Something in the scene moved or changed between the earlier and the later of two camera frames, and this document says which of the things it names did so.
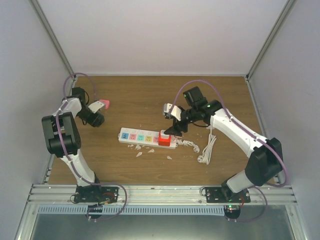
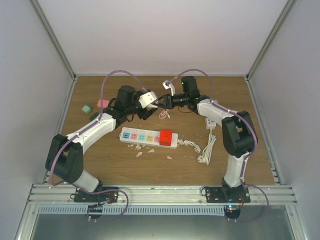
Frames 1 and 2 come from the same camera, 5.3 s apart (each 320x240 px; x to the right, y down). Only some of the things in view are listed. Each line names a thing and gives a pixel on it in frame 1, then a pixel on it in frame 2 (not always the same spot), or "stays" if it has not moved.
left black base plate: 96,194 stays
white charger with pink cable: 163,135 -> 163,114
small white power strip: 205,157 stays
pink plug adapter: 106,102 stays
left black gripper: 93,121 -> 146,113
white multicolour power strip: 143,137 stays
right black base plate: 219,195 stays
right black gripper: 175,129 -> 168,103
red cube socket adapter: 165,142 stays
